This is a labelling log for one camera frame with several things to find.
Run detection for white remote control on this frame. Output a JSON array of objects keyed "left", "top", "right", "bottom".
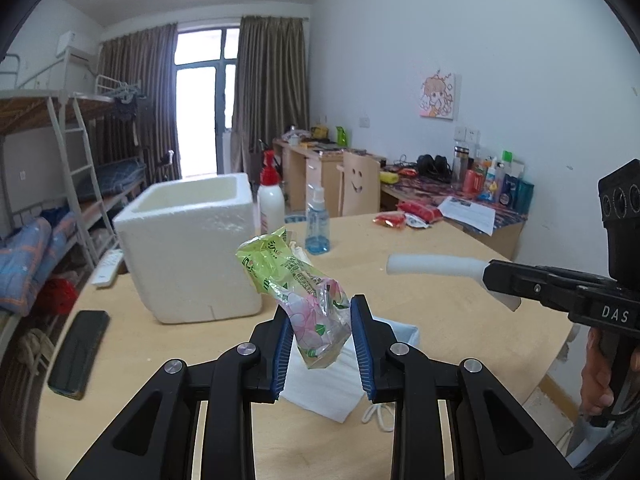
[{"left": 91, "top": 250, "right": 124, "bottom": 288}]

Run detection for glass balcony door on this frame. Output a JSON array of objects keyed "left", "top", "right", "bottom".
[{"left": 172, "top": 25, "right": 241, "bottom": 181}]

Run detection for black headphones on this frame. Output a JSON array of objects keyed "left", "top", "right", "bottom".
[{"left": 416, "top": 154, "right": 452, "bottom": 178}]

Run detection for printed paper sheet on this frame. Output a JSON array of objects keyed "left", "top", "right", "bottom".
[{"left": 436, "top": 196, "right": 497, "bottom": 236}]

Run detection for desk with patterned cover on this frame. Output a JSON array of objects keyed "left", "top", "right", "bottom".
[{"left": 380, "top": 170, "right": 529, "bottom": 261}]

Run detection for pink cartoon wall poster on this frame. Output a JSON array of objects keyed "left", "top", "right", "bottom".
[{"left": 419, "top": 69, "right": 460, "bottom": 121}]

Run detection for white bunk bed ladder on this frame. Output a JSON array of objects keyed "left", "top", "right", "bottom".
[{"left": 46, "top": 92, "right": 118, "bottom": 268}]

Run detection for dark hanging clothes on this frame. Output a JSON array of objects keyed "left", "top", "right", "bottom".
[{"left": 114, "top": 95, "right": 138, "bottom": 121}]

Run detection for blue orange quilt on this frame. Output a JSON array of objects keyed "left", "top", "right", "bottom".
[{"left": 0, "top": 207, "right": 81, "bottom": 316}]

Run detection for black smartphone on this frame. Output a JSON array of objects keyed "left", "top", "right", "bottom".
[{"left": 47, "top": 310, "right": 111, "bottom": 401}]

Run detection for brown curtain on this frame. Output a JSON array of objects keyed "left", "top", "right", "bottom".
[
  {"left": 97, "top": 22, "right": 179, "bottom": 181},
  {"left": 234, "top": 15, "right": 312, "bottom": 171}
]

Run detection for clear blue spray bottle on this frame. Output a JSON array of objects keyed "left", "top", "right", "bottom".
[{"left": 305, "top": 186, "right": 331, "bottom": 255}]

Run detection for red mesh bag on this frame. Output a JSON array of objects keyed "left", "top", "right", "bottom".
[{"left": 37, "top": 277, "right": 78, "bottom": 316}]

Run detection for green pink plastic packet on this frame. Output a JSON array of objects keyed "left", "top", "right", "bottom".
[{"left": 236, "top": 227, "right": 352, "bottom": 372}]

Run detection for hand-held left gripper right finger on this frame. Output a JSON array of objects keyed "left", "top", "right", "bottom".
[{"left": 350, "top": 294, "right": 576, "bottom": 480}]

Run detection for cluster of toiletry bottles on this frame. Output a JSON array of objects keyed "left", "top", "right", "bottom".
[{"left": 451, "top": 145, "right": 536, "bottom": 212}]

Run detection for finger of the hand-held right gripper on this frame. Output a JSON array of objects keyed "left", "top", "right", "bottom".
[{"left": 482, "top": 258, "right": 612, "bottom": 317}]

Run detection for white spray bottle red top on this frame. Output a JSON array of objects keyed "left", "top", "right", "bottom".
[{"left": 257, "top": 150, "right": 286, "bottom": 237}]

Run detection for blue checked bedding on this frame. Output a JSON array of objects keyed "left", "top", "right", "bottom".
[{"left": 95, "top": 156, "right": 147, "bottom": 196}]

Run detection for white air conditioner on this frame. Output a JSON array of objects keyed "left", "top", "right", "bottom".
[{"left": 56, "top": 31, "right": 101, "bottom": 61}]

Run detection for person's right hand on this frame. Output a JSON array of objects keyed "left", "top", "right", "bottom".
[{"left": 580, "top": 347, "right": 614, "bottom": 417}]

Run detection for beige rope bundle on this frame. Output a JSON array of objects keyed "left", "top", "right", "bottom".
[{"left": 19, "top": 329, "right": 53, "bottom": 376}]

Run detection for wooden desk with drawers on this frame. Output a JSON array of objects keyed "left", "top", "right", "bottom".
[{"left": 272, "top": 137, "right": 388, "bottom": 216}]

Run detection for wooden chair with smiley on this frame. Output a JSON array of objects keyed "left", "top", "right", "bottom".
[{"left": 341, "top": 151, "right": 381, "bottom": 217}]

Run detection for black folding chair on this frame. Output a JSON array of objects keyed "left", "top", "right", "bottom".
[{"left": 157, "top": 150, "right": 177, "bottom": 181}]

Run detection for white foam box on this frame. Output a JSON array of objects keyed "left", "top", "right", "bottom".
[{"left": 112, "top": 172, "right": 264, "bottom": 325}]

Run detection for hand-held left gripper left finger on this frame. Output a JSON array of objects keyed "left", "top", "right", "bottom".
[{"left": 65, "top": 302, "right": 295, "bottom": 480}]

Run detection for white tissue sheet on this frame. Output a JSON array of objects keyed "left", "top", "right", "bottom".
[{"left": 279, "top": 345, "right": 366, "bottom": 423}]

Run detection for large red snack packet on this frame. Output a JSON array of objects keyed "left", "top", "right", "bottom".
[{"left": 397, "top": 200, "right": 444, "bottom": 223}]

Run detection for white metal bunk bed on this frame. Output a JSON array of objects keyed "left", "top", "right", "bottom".
[
  {"left": 0, "top": 55, "right": 121, "bottom": 361},
  {"left": 75, "top": 74, "right": 151, "bottom": 221}
]

